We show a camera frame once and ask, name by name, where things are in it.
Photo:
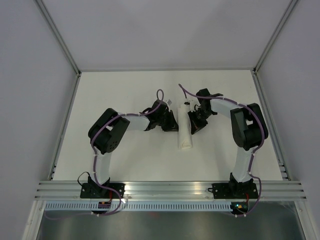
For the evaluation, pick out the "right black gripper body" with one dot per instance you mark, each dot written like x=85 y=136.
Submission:
x=205 y=114

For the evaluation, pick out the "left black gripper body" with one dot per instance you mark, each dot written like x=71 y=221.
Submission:
x=160 y=119

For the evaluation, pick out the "white cloth napkin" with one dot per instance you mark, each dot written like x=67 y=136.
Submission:
x=184 y=127

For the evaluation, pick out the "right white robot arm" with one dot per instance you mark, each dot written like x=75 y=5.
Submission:
x=248 y=126

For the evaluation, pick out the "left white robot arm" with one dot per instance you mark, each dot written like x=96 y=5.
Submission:
x=107 y=132

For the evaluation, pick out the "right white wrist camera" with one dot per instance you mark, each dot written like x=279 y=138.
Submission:
x=190 y=104

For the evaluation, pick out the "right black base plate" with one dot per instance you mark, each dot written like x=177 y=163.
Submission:
x=230 y=191

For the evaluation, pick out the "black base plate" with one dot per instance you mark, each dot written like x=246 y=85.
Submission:
x=93 y=191
x=230 y=191

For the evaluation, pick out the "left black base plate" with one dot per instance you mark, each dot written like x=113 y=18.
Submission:
x=93 y=191

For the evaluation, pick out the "front aluminium rail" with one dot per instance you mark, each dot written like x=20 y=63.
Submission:
x=283 y=190

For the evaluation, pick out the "white slotted cable duct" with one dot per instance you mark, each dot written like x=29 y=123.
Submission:
x=140 y=206

